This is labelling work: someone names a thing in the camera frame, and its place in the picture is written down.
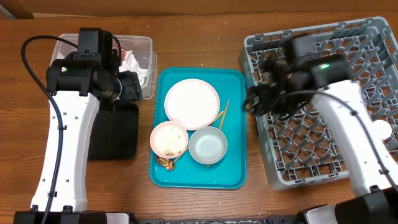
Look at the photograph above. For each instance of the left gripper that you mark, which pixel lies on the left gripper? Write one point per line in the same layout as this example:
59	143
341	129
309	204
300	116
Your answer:
134	90

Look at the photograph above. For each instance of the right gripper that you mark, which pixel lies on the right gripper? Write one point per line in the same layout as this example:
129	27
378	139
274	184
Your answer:
259	98

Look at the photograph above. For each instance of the white napkin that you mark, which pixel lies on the white napkin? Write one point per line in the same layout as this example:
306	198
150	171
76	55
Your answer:
131	64

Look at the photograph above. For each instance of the wooden chopstick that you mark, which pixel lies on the wooden chopstick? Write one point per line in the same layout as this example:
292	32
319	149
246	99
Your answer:
199	137
224	115

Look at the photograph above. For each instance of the pink bowl with rice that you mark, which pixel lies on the pink bowl with rice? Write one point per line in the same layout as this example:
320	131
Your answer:
169	140

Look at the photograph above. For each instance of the pink plate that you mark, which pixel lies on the pink plate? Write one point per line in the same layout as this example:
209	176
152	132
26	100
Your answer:
193	103

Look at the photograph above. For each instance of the grey-white bowl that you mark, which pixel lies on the grey-white bowl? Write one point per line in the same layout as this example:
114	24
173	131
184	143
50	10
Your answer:
207	145

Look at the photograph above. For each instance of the white cup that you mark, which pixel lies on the white cup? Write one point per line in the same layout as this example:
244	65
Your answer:
381	129

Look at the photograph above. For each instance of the red foil wrapper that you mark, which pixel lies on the red foil wrapper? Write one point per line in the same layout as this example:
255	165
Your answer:
123	55

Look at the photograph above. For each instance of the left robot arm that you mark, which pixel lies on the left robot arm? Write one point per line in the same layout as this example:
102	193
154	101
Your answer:
92	106

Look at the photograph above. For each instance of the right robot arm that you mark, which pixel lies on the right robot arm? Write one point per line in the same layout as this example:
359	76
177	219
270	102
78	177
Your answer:
328	83

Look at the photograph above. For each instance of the grey dishwasher rack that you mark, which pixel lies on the grey dishwasher rack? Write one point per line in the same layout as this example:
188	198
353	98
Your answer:
300	150

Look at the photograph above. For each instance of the clear plastic bin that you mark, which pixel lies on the clear plastic bin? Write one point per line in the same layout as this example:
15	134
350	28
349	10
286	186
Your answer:
141	47

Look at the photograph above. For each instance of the black tray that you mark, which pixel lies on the black tray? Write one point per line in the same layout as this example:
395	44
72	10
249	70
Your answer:
114	135

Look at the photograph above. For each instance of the brown food scraps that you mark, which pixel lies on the brown food scraps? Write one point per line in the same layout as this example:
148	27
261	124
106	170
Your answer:
166	163

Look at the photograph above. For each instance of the teal serving tray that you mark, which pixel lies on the teal serving tray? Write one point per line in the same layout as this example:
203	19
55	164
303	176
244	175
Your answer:
228	173

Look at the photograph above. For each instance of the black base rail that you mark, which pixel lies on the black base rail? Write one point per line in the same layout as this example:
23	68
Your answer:
273	219

